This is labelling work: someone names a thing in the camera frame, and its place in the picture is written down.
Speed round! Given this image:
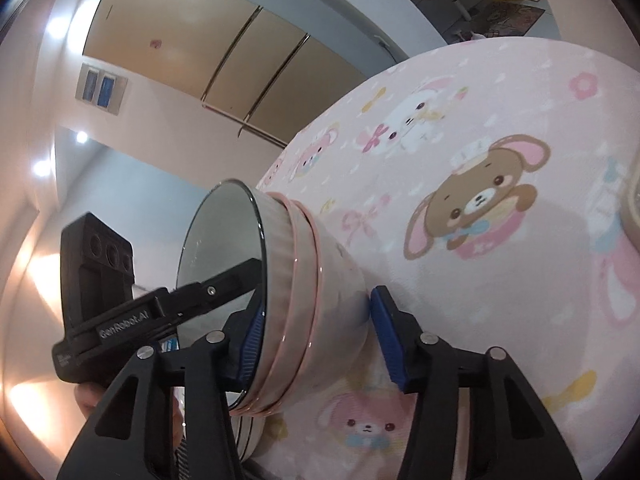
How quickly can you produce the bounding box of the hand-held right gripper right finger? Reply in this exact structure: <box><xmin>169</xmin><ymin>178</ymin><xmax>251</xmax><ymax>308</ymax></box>
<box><xmin>369</xmin><ymin>285</ymin><xmax>583</xmax><ymax>480</ymax></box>

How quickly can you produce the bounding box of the person's left hand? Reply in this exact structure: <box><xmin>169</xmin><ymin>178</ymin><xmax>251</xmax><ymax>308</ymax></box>
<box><xmin>75</xmin><ymin>382</ymin><xmax>109</xmax><ymax>419</ymax></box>

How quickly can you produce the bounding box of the pink ribbed bowl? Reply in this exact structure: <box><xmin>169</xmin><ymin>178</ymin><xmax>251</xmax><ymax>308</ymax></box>
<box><xmin>280</xmin><ymin>197</ymin><xmax>372</xmax><ymax>418</ymax></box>
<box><xmin>177</xmin><ymin>178</ymin><xmax>321</xmax><ymax>409</ymax></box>

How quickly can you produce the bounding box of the printed floor rug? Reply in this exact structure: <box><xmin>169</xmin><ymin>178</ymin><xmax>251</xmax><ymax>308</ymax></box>
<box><xmin>480</xmin><ymin>0</ymin><xmax>546</xmax><ymax>39</ymax></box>

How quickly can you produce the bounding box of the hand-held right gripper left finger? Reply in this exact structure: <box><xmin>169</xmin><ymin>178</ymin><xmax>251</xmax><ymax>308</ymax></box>
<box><xmin>56</xmin><ymin>285</ymin><xmax>267</xmax><ymax>480</ymax></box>

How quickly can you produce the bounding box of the white plate with cartoon rim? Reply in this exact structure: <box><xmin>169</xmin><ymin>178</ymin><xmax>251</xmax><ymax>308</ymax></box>
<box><xmin>619</xmin><ymin>152</ymin><xmax>640</xmax><ymax>249</ymax></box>

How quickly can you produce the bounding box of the pink printed blanket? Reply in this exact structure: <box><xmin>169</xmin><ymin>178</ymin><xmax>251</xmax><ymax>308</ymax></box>
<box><xmin>245</xmin><ymin>37</ymin><xmax>640</xmax><ymax>480</ymax></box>

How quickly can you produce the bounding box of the wall panel with blue windows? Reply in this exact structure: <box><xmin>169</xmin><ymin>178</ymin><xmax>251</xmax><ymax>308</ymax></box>
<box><xmin>75</xmin><ymin>62</ymin><xmax>129</xmax><ymax>116</ymax></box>

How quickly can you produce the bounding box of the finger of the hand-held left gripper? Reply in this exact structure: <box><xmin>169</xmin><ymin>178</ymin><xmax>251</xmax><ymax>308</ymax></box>
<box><xmin>160</xmin><ymin>257</ymin><xmax>264</xmax><ymax>319</ymax></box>

